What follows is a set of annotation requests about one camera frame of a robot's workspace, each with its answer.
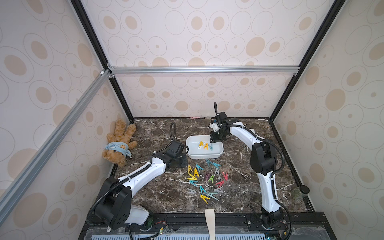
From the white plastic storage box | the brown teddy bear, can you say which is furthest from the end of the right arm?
the brown teddy bear

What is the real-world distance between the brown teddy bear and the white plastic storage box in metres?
0.38

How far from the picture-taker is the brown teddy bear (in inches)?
35.8

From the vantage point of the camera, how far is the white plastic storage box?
38.0 inches
